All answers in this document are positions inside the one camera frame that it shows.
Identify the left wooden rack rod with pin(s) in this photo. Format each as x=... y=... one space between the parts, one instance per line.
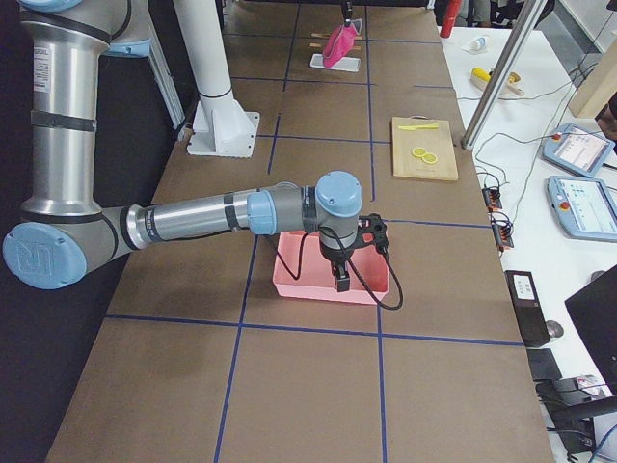
x=319 y=46

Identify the black rectangular box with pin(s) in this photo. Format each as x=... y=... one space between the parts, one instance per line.
x=527 y=309

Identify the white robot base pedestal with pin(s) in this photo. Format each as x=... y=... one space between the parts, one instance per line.
x=221 y=126

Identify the white rectangular tray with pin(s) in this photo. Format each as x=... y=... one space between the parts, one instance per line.
x=345 y=64

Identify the pink and grey cloth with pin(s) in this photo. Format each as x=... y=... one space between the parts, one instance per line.
x=340 y=42

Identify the upper teach pendant tablet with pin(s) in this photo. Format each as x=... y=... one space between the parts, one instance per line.
x=577 y=150

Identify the aluminium frame post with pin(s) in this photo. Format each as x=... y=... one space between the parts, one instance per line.
x=528 y=18

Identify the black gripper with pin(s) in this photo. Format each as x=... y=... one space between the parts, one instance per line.
x=346 y=8
x=334 y=254

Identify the lemon slice near logo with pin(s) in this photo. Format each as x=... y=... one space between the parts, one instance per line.
x=429 y=158

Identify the pink plastic bin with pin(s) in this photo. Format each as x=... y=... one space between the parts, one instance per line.
x=313 y=279

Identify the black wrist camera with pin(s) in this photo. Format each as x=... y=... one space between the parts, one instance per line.
x=372 y=231

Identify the teach pendant tablet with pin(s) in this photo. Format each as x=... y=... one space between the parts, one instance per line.
x=577 y=150
x=583 y=207

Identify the lower teach pendant tablet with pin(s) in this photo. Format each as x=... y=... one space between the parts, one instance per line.
x=583 y=207

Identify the black monitor corner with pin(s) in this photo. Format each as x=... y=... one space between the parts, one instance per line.
x=593 y=312

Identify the white plastic bottle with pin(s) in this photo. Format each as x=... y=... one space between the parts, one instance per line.
x=477 y=46

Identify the wooden cutting board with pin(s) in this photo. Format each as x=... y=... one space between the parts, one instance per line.
x=437 y=141

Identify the yellow plastic knife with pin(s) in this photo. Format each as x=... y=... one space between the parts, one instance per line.
x=415 y=127

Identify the red cylinder bottle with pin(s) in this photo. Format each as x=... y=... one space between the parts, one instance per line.
x=449 y=17

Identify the lemon slice near knife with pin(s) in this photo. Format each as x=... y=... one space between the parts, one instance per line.
x=418 y=152

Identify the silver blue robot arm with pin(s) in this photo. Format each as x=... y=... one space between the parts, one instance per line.
x=64 y=234

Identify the wooden rack rod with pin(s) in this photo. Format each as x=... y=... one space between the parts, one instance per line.
x=319 y=46
x=320 y=35

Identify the right wooden rack rod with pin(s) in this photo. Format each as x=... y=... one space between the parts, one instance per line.
x=320 y=35

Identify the orange black connector lower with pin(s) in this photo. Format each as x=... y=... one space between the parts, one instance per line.
x=502 y=231

